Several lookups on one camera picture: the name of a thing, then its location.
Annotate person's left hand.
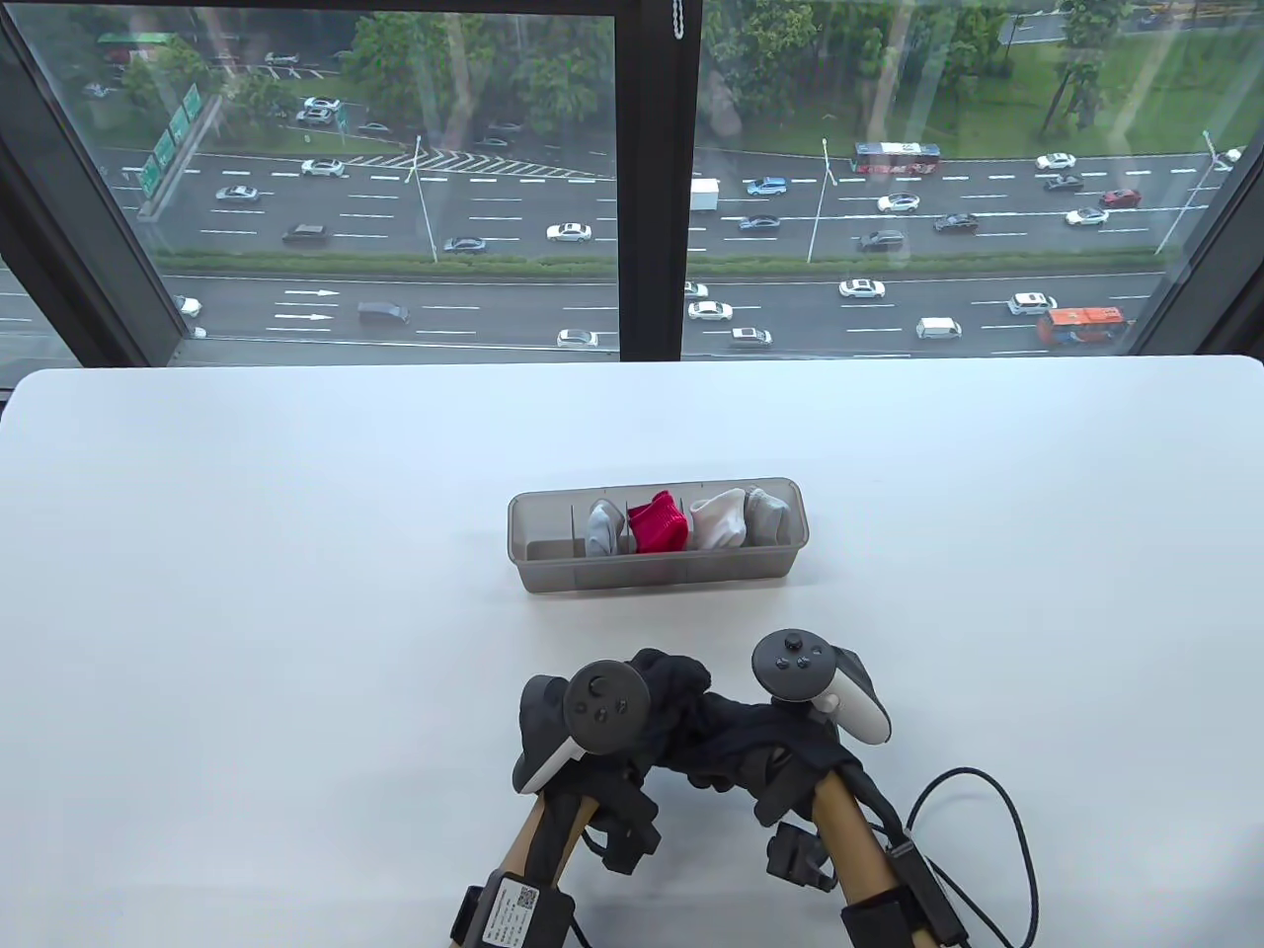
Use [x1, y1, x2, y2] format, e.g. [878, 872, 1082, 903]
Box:
[548, 649, 714, 799]

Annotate person's right hand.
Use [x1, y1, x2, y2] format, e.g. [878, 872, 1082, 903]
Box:
[660, 694, 872, 829]

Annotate person's left forearm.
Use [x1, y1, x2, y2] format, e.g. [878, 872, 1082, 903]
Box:
[504, 790, 598, 885]

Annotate person's right forearm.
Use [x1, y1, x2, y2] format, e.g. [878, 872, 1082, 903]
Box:
[810, 770, 895, 905]

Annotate grey white tracking controller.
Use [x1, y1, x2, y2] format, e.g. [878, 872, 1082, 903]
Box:
[512, 662, 653, 796]
[752, 629, 892, 745]

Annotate grey plastic divided organizer box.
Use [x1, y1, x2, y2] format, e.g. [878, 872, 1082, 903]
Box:
[508, 477, 811, 595]

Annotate black labelled sensor box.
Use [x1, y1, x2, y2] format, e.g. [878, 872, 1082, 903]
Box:
[889, 839, 969, 947]
[479, 872, 576, 948]

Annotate black cable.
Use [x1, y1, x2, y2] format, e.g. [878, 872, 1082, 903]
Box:
[907, 767, 1040, 948]

